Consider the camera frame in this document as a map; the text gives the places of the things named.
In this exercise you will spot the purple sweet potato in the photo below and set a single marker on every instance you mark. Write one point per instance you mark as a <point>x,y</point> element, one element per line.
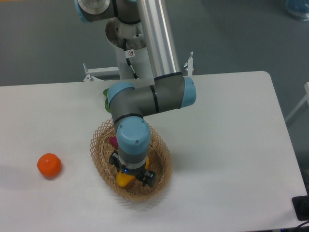
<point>113,141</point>

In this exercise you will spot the oval woven wicker basket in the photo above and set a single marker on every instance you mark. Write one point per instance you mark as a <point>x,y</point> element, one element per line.
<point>159,161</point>

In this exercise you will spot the green bok choy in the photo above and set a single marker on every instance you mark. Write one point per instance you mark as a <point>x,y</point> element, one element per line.
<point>106,103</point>

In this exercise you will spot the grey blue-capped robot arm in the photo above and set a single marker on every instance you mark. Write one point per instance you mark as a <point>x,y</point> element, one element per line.
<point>137,24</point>

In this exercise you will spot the orange tangerine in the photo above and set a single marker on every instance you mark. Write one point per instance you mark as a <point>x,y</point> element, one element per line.
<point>49,165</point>

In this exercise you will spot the yellow mango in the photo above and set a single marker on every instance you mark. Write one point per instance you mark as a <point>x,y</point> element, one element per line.
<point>123,180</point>

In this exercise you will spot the white frame at right edge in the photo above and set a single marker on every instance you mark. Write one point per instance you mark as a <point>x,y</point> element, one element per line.
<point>299,109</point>

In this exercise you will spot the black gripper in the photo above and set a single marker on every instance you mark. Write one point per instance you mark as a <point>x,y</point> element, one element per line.
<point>138,170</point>

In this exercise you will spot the black device at table edge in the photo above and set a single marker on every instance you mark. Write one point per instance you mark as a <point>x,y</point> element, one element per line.
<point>301,207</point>

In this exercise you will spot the blue object top right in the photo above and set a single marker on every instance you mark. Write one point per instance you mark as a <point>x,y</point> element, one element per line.
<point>299,9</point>

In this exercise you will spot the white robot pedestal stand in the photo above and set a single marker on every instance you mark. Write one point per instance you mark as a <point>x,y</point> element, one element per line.
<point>143,65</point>

